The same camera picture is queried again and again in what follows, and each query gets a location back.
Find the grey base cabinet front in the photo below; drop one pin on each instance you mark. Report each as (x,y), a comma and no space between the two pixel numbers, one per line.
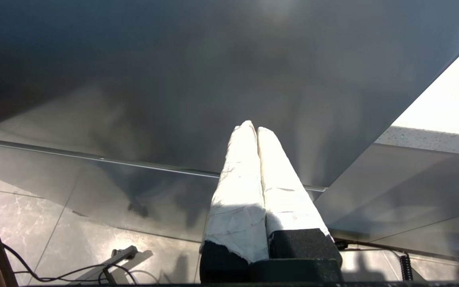
(405,191)

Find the tall grey cabinet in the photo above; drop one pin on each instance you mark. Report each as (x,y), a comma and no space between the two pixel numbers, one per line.
(134,59)

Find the grey metal floor bracket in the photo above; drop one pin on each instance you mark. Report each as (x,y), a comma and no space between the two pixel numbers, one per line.
(124,252)

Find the paper-wrapped left gripper right finger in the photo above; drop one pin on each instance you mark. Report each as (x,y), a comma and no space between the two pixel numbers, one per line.
(289,207)

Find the paper-wrapped left gripper left finger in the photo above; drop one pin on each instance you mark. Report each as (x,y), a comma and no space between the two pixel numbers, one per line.
(237,199)

